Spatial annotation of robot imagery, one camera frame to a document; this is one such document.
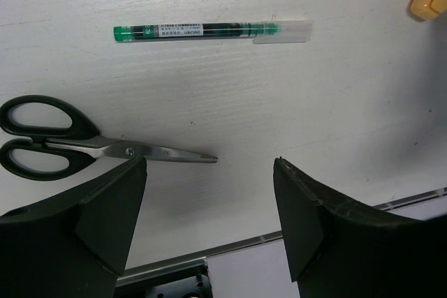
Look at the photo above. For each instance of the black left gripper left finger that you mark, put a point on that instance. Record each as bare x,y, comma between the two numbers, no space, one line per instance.
76,243

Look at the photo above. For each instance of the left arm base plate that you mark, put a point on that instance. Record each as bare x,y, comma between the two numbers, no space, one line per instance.
186,282

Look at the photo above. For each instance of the black handled scissors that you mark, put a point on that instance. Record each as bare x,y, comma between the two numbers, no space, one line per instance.
80,144

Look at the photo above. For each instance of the green ink pen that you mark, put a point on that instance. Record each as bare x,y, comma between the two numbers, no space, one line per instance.
297,31

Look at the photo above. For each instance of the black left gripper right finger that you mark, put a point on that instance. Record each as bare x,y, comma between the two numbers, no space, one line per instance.
339,247

